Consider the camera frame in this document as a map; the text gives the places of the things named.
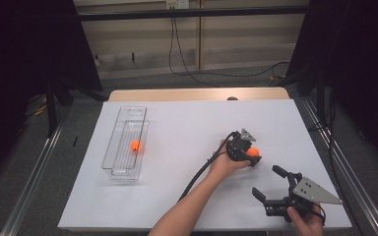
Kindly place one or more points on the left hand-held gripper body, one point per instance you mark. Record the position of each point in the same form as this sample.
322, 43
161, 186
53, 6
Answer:
238, 147

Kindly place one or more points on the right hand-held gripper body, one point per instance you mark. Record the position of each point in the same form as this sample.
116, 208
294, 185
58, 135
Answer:
300, 198

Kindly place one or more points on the orange ball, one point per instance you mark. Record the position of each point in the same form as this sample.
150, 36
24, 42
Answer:
252, 151
136, 146

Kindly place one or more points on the clear plastic container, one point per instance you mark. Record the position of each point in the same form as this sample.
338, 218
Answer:
124, 164

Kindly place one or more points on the person's left hand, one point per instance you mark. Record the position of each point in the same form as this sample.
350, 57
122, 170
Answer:
224, 165

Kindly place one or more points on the person's right hand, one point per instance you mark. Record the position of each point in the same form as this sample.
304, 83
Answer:
306, 226

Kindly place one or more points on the dark round table knob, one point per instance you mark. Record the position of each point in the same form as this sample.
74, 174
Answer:
232, 98

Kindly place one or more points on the white table board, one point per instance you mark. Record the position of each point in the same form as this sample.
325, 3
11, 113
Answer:
193, 124

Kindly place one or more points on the yellow floor item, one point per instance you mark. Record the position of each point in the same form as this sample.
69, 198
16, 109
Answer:
40, 110
276, 77

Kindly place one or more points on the black stand pole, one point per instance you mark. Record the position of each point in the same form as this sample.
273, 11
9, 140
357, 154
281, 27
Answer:
50, 111
321, 98

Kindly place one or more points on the black horizontal bar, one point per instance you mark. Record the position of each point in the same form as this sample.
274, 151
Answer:
193, 13

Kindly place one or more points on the black curtain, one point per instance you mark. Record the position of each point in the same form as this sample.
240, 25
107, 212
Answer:
19, 49
357, 49

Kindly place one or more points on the black pen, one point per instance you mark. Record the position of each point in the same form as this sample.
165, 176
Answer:
75, 141

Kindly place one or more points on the aluminium floor rail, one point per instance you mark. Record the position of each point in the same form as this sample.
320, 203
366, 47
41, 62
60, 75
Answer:
354, 183
29, 188

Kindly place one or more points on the white wall outlet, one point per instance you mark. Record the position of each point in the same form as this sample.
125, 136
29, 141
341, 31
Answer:
177, 4

